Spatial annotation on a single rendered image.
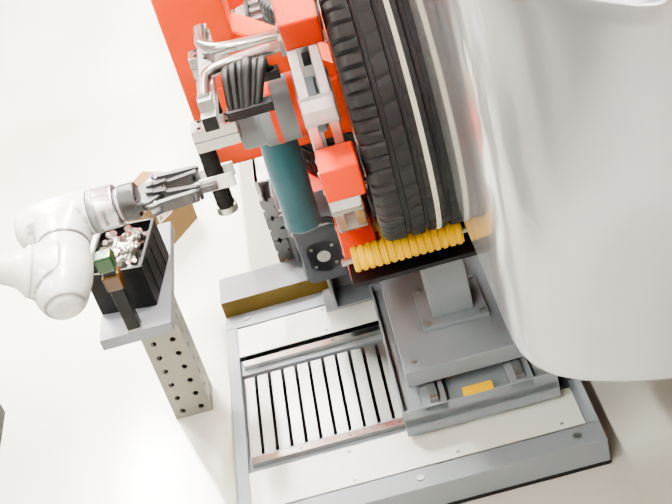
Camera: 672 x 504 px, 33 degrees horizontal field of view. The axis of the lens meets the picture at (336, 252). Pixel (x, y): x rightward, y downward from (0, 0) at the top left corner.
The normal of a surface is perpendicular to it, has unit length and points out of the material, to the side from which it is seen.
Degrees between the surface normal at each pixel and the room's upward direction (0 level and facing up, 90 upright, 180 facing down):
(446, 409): 90
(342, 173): 90
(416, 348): 0
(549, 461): 90
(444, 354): 0
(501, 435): 0
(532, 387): 90
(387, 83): 65
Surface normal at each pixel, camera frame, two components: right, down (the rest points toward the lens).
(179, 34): 0.12, 0.55
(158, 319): -0.24, -0.79
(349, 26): -0.09, -0.18
